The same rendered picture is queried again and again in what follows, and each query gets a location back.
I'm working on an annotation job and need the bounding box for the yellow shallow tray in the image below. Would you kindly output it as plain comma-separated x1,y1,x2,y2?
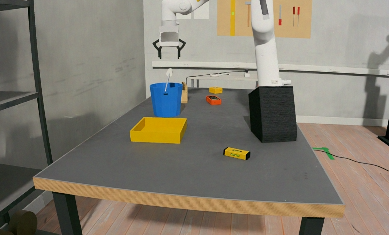
130,117,187,144

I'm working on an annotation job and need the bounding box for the yellow pocket level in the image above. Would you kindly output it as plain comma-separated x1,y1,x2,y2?
223,147,251,160

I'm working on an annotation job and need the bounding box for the wooden crate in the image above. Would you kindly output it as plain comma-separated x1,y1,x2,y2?
181,82,187,103

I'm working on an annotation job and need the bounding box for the orange digital multimeter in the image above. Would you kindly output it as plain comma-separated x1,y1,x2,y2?
206,96,221,105

